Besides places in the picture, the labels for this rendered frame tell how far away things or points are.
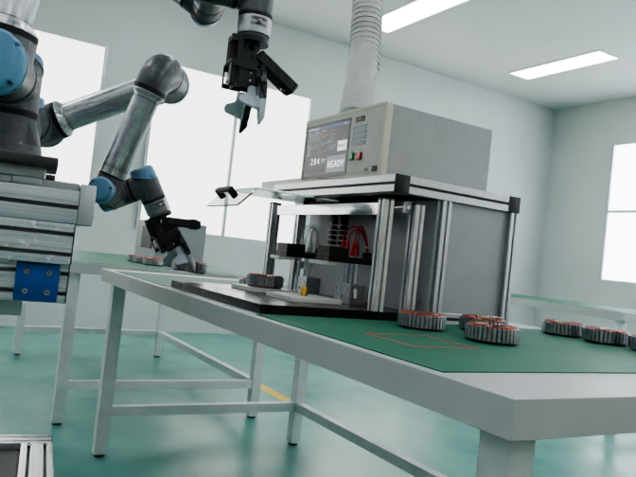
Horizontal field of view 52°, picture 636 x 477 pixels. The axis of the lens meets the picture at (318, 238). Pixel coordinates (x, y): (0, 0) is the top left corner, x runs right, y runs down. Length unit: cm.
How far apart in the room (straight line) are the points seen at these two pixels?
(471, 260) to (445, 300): 14
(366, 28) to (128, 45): 359
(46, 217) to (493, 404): 104
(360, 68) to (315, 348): 227
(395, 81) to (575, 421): 722
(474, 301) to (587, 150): 762
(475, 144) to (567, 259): 739
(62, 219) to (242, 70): 51
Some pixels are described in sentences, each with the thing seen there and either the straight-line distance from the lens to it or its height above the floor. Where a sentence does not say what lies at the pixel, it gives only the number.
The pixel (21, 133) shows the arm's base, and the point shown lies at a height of 108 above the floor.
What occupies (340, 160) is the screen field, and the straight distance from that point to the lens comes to 191.
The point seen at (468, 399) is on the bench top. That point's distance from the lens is 87.
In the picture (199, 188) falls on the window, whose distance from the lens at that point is 663.
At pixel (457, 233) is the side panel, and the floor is 99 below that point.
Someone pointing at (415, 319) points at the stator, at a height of 77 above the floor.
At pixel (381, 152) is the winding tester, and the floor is 118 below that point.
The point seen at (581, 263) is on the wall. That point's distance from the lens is 915.
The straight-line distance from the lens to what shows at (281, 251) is 197.
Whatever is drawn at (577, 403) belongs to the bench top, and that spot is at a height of 74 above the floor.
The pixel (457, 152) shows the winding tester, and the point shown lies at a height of 123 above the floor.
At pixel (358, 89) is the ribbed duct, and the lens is 319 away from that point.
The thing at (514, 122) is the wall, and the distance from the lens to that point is 924.
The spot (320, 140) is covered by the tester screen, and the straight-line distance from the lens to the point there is 203.
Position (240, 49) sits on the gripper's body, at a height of 132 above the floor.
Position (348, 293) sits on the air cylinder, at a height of 80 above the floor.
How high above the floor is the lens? 89
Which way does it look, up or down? 2 degrees up
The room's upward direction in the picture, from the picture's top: 6 degrees clockwise
